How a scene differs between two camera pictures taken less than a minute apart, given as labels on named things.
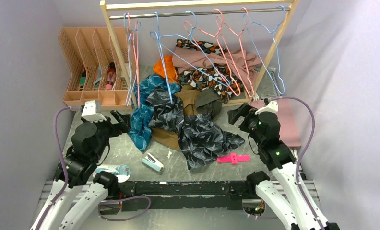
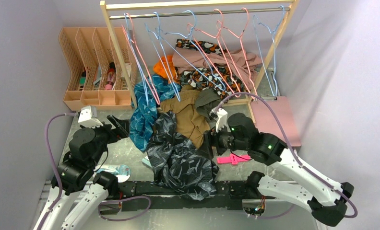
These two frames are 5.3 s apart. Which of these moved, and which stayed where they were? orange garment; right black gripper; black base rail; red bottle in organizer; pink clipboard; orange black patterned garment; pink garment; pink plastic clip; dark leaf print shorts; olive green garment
Moved: dark leaf print shorts; right black gripper
Stayed: red bottle in organizer; olive green garment; orange black patterned garment; black base rail; pink clipboard; pink plastic clip; pink garment; orange garment
